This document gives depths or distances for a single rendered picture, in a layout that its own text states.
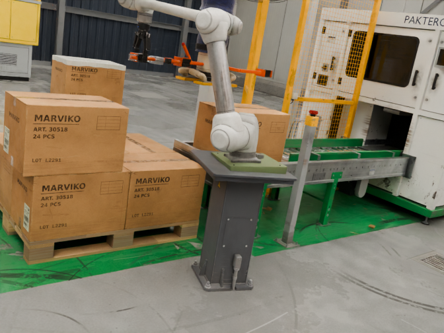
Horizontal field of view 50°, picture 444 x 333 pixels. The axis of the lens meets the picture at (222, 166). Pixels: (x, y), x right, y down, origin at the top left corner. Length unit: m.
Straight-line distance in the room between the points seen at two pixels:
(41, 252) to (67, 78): 2.17
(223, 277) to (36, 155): 1.28
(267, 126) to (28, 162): 1.74
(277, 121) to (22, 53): 7.50
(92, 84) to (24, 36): 5.64
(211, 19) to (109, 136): 0.94
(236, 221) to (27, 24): 8.19
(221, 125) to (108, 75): 2.57
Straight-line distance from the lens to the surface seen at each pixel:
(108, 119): 2.90
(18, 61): 10.48
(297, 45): 4.58
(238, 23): 2.70
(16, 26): 10.36
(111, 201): 3.08
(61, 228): 3.01
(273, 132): 3.70
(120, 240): 3.22
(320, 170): 4.02
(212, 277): 2.91
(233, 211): 2.76
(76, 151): 2.87
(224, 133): 2.47
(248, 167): 2.64
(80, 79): 4.82
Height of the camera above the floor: 1.43
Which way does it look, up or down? 15 degrees down
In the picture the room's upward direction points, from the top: 9 degrees clockwise
